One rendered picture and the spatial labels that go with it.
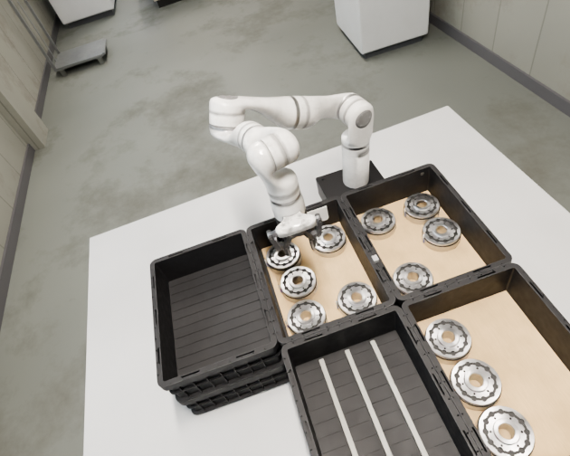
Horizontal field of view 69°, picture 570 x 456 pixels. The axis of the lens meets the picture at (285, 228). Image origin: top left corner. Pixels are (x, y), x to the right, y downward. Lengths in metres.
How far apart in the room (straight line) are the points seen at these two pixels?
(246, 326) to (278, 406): 0.23
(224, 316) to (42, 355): 1.60
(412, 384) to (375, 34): 3.07
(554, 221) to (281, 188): 0.97
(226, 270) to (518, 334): 0.80
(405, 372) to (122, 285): 1.02
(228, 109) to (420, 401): 0.82
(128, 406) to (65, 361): 1.21
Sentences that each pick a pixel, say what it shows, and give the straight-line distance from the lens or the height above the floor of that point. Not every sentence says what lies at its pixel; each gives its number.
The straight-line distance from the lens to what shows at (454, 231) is 1.25.
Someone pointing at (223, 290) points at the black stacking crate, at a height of 0.83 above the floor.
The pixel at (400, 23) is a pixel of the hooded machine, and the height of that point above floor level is 0.22.
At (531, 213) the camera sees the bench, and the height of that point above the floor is 0.70.
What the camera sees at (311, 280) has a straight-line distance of 1.17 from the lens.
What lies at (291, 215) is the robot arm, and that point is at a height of 1.16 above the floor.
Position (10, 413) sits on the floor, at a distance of 2.61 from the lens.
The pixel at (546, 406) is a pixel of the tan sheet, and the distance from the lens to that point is 1.10.
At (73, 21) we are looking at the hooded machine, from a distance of 6.63.
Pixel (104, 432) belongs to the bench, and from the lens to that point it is 1.39.
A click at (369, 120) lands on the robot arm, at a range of 1.33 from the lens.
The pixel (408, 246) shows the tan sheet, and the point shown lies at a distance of 1.25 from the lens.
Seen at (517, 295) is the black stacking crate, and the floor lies 0.86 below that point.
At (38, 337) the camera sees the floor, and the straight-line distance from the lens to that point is 2.75.
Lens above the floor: 1.83
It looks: 48 degrees down
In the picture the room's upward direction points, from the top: 18 degrees counter-clockwise
